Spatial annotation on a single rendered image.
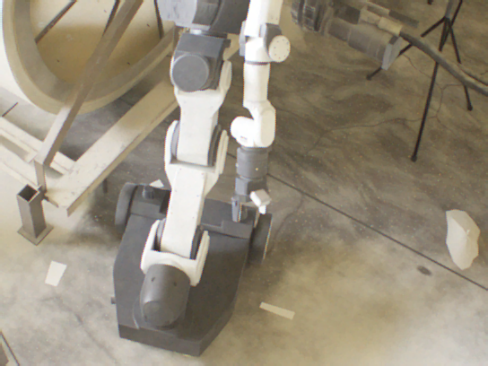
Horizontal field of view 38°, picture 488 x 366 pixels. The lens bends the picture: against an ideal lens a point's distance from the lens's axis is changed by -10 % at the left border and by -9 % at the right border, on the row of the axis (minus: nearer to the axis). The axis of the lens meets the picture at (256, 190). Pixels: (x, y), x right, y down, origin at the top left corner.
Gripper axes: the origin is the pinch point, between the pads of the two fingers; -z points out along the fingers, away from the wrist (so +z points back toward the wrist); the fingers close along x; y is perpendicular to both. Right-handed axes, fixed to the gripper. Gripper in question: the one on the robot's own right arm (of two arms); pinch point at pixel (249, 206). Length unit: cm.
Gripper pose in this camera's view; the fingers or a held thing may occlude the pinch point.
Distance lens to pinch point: 229.6
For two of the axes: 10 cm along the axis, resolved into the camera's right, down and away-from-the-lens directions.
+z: 0.5, -9.4, -3.5
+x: 7.3, -2.1, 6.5
